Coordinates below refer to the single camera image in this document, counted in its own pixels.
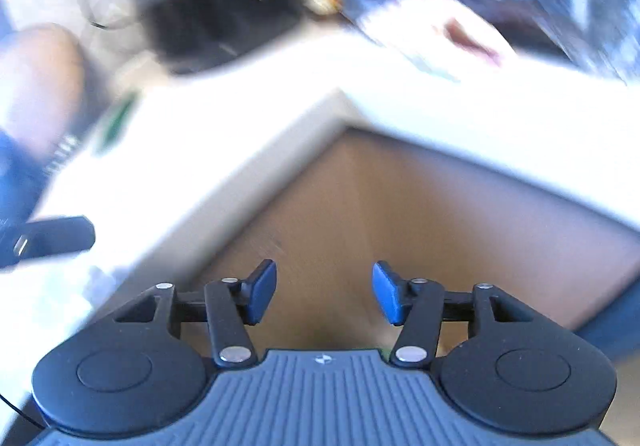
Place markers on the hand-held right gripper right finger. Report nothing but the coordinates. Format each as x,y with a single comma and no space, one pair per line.
385,291

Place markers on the round wooden cutting board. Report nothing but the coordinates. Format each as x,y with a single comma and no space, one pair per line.
40,86

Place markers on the short green packet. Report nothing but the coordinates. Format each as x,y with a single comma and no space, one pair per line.
115,124

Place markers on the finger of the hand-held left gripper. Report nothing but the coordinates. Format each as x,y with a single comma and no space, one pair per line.
55,236

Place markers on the grey rice cooker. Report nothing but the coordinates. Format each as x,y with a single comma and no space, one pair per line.
220,16

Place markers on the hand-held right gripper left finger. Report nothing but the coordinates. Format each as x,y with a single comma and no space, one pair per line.
262,291

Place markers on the pink striped towel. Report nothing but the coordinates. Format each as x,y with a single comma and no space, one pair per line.
430,36

